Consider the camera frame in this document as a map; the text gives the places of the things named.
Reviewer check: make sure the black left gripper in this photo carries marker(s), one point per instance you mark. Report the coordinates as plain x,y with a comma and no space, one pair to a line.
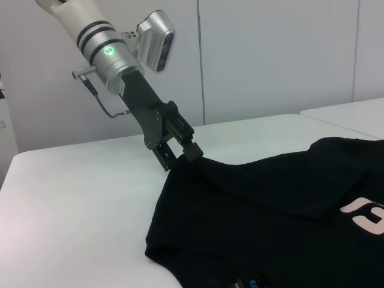
141,105

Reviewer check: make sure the black t-shirt with FREE print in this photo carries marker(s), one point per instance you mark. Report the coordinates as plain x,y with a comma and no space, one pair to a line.
270,225

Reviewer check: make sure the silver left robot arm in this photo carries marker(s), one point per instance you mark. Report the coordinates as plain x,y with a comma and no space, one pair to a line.
99,45

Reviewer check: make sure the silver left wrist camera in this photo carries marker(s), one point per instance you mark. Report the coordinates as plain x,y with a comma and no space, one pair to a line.
156,42

